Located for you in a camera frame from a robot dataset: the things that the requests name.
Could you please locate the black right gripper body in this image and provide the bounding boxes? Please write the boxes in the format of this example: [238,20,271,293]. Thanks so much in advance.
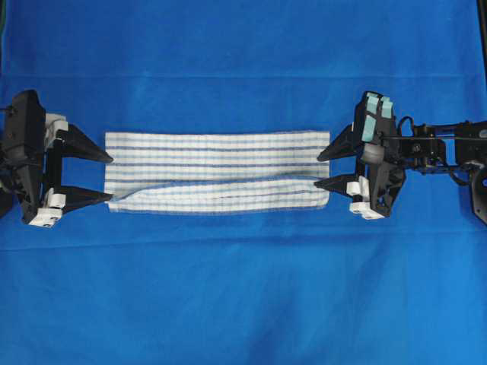
[349,91,406,220]

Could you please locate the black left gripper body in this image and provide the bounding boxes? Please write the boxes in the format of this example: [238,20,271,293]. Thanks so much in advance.
[1,90,68,228]

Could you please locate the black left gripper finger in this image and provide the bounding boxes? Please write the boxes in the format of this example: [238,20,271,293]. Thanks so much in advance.
[48,186,113,213]
[56,124,113,163]

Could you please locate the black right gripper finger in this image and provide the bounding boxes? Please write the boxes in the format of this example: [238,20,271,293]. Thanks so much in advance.
[317,125,360,162]
[314,174,368,198]

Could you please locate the white blue-striped towel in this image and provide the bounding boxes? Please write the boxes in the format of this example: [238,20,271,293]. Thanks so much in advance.
[104,131,330,215]

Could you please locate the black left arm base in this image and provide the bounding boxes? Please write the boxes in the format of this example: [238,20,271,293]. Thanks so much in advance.
[0,182,19,218]

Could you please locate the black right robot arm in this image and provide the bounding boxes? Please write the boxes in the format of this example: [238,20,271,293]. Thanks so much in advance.
[315,91,486,221]

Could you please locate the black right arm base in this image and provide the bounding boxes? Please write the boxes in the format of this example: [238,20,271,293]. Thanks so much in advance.
[459,167,486,228]

